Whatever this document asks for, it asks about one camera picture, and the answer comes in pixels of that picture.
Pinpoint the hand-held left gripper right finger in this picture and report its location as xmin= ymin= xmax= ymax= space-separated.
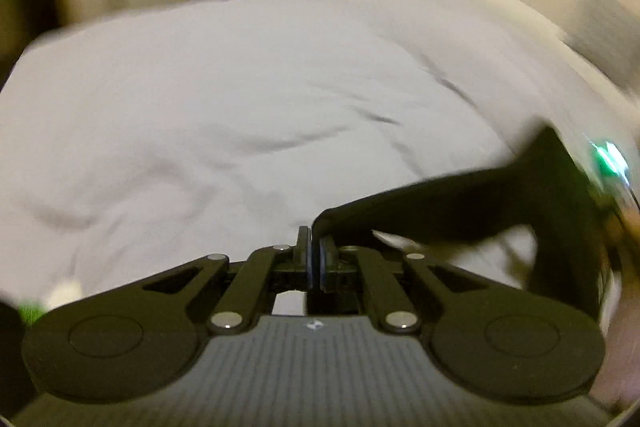
xmin=317 ymin=234 xmax=493 ymax=335

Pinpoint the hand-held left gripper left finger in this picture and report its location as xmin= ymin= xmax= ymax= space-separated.
xmin=142 ymin=226 xmax=313 ymax=335

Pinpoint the black garment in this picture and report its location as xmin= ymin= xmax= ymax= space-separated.
xmin=311 ymin=124 xmax=613 ymax=323

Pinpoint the grey checked cushion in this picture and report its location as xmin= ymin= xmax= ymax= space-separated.
xmin=565 ymin=0 xmax=640 ymax=88

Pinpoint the grey duvet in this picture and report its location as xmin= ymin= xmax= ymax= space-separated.
xmin=0 ymin=0 xmax=616 ymax=313

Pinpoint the small green object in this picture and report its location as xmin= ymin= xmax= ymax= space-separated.
xmin=17 ymin=299 xmax=46 ymax=325

